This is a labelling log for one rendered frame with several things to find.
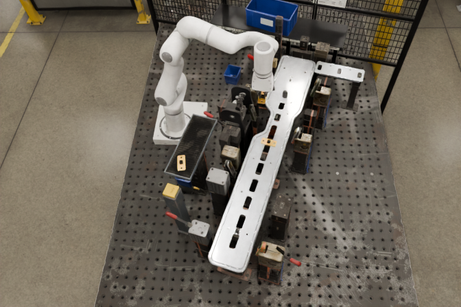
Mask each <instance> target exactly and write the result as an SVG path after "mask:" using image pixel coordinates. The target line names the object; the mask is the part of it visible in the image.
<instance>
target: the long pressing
mask: <svg viewBox="0 0 461 307"><path fill-rule="evenodd" d="M315 67H316V63H315V62H314V61H312V60H306V59H302V58H295V57H292V56H282V57H281V59H280V61H279V65H278V66H277V69H276V72H275V74H274V87H275V90H274V91H271V92H268V96H267V97H266V101H265V106H266V108H267V109H268V110H269V111H270V118H269V119H268V123H267V125H266V127H265V130H264V131H263V132H261V133H259V134H257V135H255V136H253V137H252V140H251V142H250V146H249V148H248V151H247V153H246V157H245V158H244V161H243V164H242V166H241V169H240V172H239V175H238V177H237V180H236V182H235V185H234V187H233V191H232V193H231V195H230V198H229V200H228V203H227V206H226V209H225V211H224V214H223V217H222V220H221V222H220V225H219V228H218V229H217V232H216V235H215V238H214V240H213V243H212V246H211V248H210V251H209V255H208V259H209V262H210V263H211V264H212V265H215V266H218V267H221V268H224V269H228V270H230V271H234V272H236V273H242V272H244V271H245V270H246V269H247V267H248V263H249V260H250V257H251V254H252V251H253V247H254V245H255V241H256V239H257V235H258V233H259V228H260V226H261V222H262V220H263V216H264V213H265V209H266V207H267V204H268V201H269V198H270V194H271V192H272V188H273V186H274V182H275V179H276V175H277V173H278V170H279V167H280V164H281V160H282V157H283V154H284V151H285V148H286V144H287V141H288V138H289V135H290V132H291V130H292V126H293V123H294V120H295V118H296V117H297V116H298V115H299V114H300V113H301V112H302V110H303V106H304V104H305V100H306V97H307V93H308V90H309V87H310V84H311V80H312V77H313V75H314V71H315ZM284 68H285V69H284ZM305 72H306V73H305ZM291 76H292V77H291ZM290 78H291V81H290V80H289V79H290ZM284 90H287V92H288V95H287V98H283V97H282V94H283V91H284ZM290 102H291V103H290ZM280 103H284V104H285V105H284V108H283V109H282V110H280V109H278V107H279V104H280ZM287 113H288V114H287ZM276 114H280V115H281V118H280V120H279V122H277V121H274V118H275V116H276ZM273 125H274V126H277V128H276V131H275V134H274V138H273V140H275V141H277V143H276V147H273V146H270V149H269V152H268V155H267V158H266V160H265V161H261V160H260V158H261V154H262V152H263V149H264V147H265V145H264V144H261V139H262V138H268V135H269V133H270V129H271V127H272V126H273ZM253 158H254V159H253ZM259 163H262V164H264V166H263V169H262V172H261V175H257V174H255V172H256V170H257V166H258V164H259ZM270 163H272V164H270ZM253 180H258V183H257V187H256V189H255V192H251V191H249V189H250V185H251V184H252V181H253ZM241 191H243V192H242V193H241ZM247 197H251V198H252V201H251V203H250V207H249V209H248V210H244V209H243V206H244V203H245V200H246V198H247ZM241 214H242V215H244V216H246V219H245V221H244V224H243V227H242V229H240V232H239V234H236V233H235V229H237V227H236V226H237V222H238V220H239V217H240V215H241ZM228 228H229V229H228ZM234 234H236V235H239V239H238V241H237V244H236V247H235V248H234V249H231V248H230V247H229V245H230V243H231V239H232V237H233V235H234ZM246 234H248V235H246Z"/></svg>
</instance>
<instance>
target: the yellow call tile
mask: <svg viewBox="0 0 461 307"><path fill-rule="evenodd" d="M178 189H179V186H175V185H173V184H168V183H167V186H166V187H165V190H164V191H163V195H165V196H168V197H172V198H174V197H175V196H176V193H177V192H178Z"/></svg>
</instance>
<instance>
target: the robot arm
mask: <svg viewBox="0 0 461 307"><path fill-rule="evenodd" d="M193 39H196V40H199V41H200V42H203V43H205V44H207V45H210V46H212V47H215V48H216V49H219V50H221V51H224V52H226V53H229V54H234V53H236V52H237V51H239V50H240V49H241V48H243V47H247V46H254V68H253V71H254V73H253V76H252V84H251V86H250V87H251V88H252V89H253V90H256V91H257V92H258V96H259V98H261V91H265V92H264V99H265V97H267V96H268V92H271V91H274V90H275V87H274V77H273V73H272V63H273V59H274V55H275V54H276V52H277V50H278V48H279V44H278V42H277V41H276V40H275V39H273V38H271V37H269V36H267V35H265V34H262V33H259V32H244V33H242V34H232V33H230V32H228V31H226V30H224V29H221V28H219V27H217V26H214V25H212V24H210V23H207V22H206V21H203V20H201V19H198V18H196V17H194V16H186V17H184V18H182V19H181V20H180V21H179V22H178V23H177V25H176V28H175V30H174V31H173V32H172V34H171V35H170V36H169V38H168V39H167V40H166V41H165V43H164V44H163V46H162V47H161V50H160V58H161V60H162V61H163V62H164V63H165V64H164V69H163V74H162V75H161V78H160V80H159V83H158V86H157V87H156V90H155V94H154V96H155V100H156V101H157V103H158V104H160V105H161V106H163V109H164V113H165V118H164V119H163V122H162V124H161V127H162V130H163V132H164V133H165V134H166V135H168V136H170V137H174V138H177V137H181V136H182V134H183V132H184V130H185V128H186V126H187V124H188V122H189V120H190V119H189V117H188V116H186V115H185V113H184V108H183V100H184V97H185V93H186V89H187V78H186V77H185V74H184V73H183V72H182V70H183V66H184V60H183V58H182V54H183V53H184V52H185V50H186V48H187V47H188V46H189V44H190V43H191V41H192V40H193Z"/></svg>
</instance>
